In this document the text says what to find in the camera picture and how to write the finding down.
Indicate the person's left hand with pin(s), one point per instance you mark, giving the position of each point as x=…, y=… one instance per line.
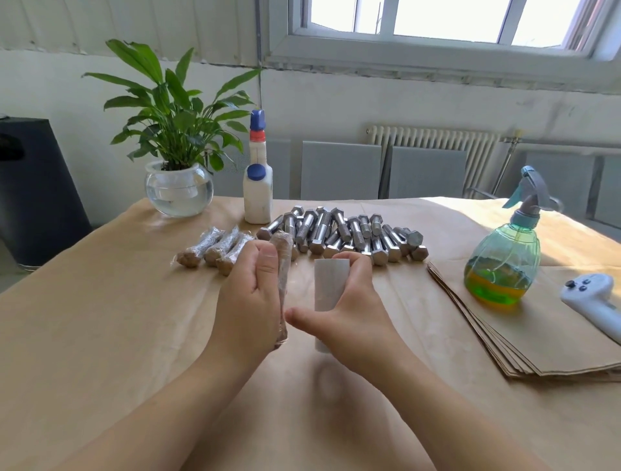
x=247, y=311

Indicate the person's right hand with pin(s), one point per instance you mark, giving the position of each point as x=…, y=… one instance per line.
x=359, y=325

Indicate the white cling film roll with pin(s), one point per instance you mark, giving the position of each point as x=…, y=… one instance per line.
x=330, y=281

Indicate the pile of steel bolts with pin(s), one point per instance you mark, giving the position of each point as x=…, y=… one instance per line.
x=359, y=233

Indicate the green spray bottle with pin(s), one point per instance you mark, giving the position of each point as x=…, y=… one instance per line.
x=503, y=270

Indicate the stack of brown paper sheets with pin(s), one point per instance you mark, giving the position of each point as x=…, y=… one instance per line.
x=553, y=335

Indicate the person's right forearm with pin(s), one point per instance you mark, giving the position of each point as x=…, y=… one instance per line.
x=451, y=422

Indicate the person's left forearm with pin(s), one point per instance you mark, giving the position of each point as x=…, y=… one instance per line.
x=155, y=422

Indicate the white glue bottle blue cap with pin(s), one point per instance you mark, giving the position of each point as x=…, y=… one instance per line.
x=258, y=194

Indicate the round glass vase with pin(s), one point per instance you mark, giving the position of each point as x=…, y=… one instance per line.
x=180, y=191

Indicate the grey chair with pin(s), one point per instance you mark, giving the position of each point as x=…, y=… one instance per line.
x=572, y=180
x=341, y=172
x=427, y=173
x=281, y=170
x=607, y=194

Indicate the large brown paper table cover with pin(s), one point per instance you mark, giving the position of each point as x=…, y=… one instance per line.
x=87, y=330

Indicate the white radiator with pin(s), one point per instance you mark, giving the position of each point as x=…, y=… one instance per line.
x=432, y=143

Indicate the green leafy plant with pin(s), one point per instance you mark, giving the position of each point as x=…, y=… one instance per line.
x=170, y=107

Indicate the white handheld controller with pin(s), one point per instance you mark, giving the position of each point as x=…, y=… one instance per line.
x=594, y=301

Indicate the black trash bin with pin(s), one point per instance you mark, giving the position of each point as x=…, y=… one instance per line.
x=39, y=194

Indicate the white framed window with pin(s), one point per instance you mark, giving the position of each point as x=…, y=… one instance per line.
x=446, y=34

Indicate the white vertical blind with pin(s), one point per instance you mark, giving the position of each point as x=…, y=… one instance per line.
x=116, y=29

